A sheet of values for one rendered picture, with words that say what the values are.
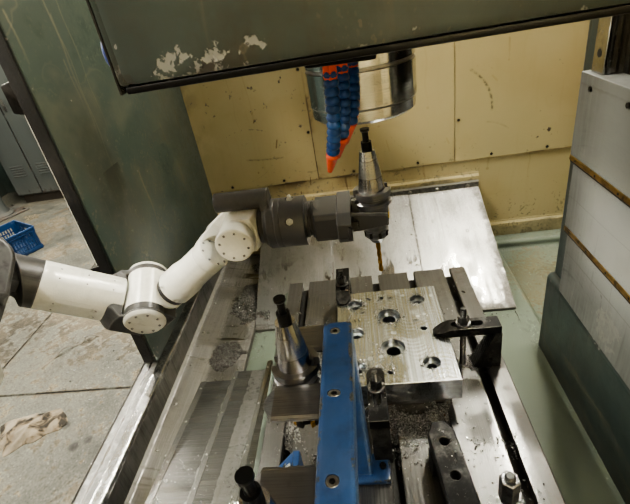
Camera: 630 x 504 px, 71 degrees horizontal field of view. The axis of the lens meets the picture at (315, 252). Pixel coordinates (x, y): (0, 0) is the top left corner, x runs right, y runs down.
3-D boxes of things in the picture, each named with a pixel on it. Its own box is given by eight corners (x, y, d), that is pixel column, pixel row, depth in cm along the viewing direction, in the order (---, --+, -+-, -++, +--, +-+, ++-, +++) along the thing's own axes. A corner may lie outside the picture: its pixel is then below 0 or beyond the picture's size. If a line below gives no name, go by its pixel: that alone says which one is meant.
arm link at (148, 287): (223, 288, 83) (164, 338, 91) (220, 248, 90) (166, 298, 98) (173, 267, 76) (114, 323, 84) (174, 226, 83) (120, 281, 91)
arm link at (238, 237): (286, 262, 76) (222, 269, 78) (291, 229, 85) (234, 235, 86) (272, 204, 70) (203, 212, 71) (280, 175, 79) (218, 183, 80)
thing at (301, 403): (261, 425, 52) (260, 420, 51) (267, 389, 56) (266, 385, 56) (320, 421, 51) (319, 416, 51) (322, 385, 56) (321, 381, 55)
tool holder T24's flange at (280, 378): (317, 394, 55) (313, 380, 54) (270, 393, 57) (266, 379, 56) (323, 357, 61) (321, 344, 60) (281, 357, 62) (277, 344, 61)
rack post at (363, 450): (333, 487, 76) (303, 361, 61) (333, 458, 81) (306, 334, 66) (391, 484, 75) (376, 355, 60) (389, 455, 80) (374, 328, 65)
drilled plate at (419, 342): (339, 406, 86) (336, 387, 83) (339, 311, 110) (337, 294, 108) (462, 397, 83) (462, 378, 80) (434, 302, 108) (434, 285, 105)
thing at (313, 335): (273, 357, 61) (272, 353, 61) (278, 331, 66) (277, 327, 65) (324, 353, 60) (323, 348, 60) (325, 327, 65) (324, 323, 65)
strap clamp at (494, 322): (435, 371, 94) (434, 316, 87) (433, 359, 97) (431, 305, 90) (500, 366, 93) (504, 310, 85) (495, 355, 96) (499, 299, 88)
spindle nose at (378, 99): (435, 110, 62) (433, 14, 56) (324, 134, 61) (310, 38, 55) (395, 91, 76) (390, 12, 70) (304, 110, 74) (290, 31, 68)
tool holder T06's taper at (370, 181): (388, 190, 73) (384, 150, 70) (362, 196, 73) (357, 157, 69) (379, 181, 77) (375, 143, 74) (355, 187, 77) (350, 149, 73)
